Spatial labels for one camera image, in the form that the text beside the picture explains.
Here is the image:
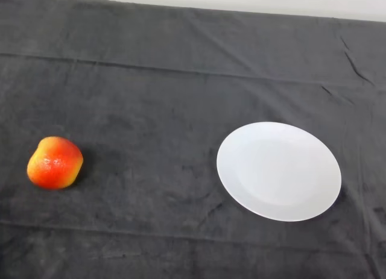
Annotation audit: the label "black cloth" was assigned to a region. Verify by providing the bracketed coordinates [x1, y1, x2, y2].
[0, 0, 386, 279]

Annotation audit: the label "red yellow apple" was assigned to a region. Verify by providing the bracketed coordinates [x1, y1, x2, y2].
[27, 136, 84, 190]

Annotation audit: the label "white round plate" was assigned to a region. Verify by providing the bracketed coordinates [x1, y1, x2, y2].
[216, 121, 343, 222]

